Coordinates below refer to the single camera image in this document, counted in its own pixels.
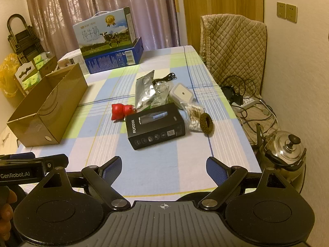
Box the clear plastic bag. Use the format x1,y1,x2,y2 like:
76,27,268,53
152,82,173,106

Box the stainless steel kettle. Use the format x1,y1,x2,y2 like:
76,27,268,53
256,123,307,189

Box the brown hair tie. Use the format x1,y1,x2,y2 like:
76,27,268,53
200,113,214,136

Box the blue carton box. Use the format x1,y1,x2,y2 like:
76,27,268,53
84,36,143,74

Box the white product box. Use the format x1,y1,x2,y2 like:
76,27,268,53
58,49,85,70

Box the black folding step ladder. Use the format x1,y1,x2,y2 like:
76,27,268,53
6,14,43,60

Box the white square device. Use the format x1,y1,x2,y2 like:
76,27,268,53
169,83,196,108

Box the stack of green tissue packs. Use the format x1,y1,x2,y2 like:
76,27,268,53
22,54,52,89

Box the silver foil bag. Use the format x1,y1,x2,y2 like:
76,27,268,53
135,70,155,110

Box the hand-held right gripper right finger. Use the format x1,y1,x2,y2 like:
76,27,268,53
200,156,295,210

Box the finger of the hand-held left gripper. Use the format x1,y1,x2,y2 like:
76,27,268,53
41,154,69,177

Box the plaid tablecloth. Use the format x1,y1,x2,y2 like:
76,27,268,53
17,45,263,202

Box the white wooden chair back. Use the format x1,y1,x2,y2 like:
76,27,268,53
14,62,42,96

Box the brown cardboard box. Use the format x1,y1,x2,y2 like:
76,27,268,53
6,64,88,147

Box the white power strip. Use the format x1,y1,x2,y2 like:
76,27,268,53
233,97,257,112

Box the red cat figurine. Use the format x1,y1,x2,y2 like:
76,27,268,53
111,103,136,121

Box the black cable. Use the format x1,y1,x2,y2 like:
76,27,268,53
152,72,178,85

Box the bag of cotton swabs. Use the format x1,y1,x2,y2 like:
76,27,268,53
183,102,206,132

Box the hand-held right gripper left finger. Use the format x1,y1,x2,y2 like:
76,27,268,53
35,156,131,210

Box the black product box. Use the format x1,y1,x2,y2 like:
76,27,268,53
125,102,186,150

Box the person's left hand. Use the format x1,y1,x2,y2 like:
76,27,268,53
0,188,18,240

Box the yellow plastic bag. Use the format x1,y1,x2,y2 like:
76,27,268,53
0,54,20,98

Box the mauve curtain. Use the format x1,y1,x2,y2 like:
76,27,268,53
24,0,180,57

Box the cow print milk carton box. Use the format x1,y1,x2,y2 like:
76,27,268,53
73,7,137,57

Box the cream bed sheet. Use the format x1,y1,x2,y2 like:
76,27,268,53
0,127,18,157

